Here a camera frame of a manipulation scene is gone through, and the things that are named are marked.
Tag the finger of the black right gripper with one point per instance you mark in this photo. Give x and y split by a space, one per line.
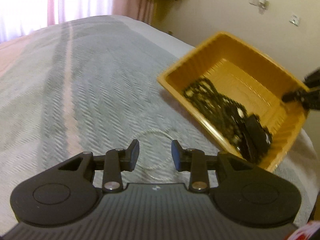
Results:
296 95

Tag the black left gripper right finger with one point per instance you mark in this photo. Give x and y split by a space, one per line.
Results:
193 161

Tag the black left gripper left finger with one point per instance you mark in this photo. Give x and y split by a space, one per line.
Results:
116 161

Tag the yellow plastic tray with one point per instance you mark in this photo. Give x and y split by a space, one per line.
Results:
251 78

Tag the grey herringbone bed blanket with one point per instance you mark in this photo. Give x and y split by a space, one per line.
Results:
91 85

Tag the pink curtain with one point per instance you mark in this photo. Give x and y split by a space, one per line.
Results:
22 17

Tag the white wall socket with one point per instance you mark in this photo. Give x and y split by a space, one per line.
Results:
295 20
261 4

